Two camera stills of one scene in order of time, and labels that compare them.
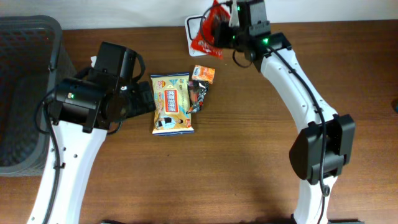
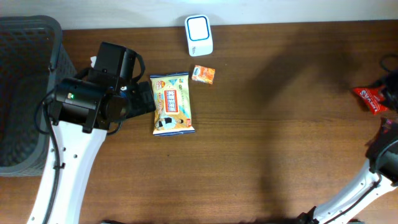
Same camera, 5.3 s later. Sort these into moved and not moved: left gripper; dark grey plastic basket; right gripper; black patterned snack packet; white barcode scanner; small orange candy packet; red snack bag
Moved: red snack bag; right gripper; black patterned snack packet
Not moved: dark grey plastic basket; left gripper; white barcode scanner; small orange candy packet
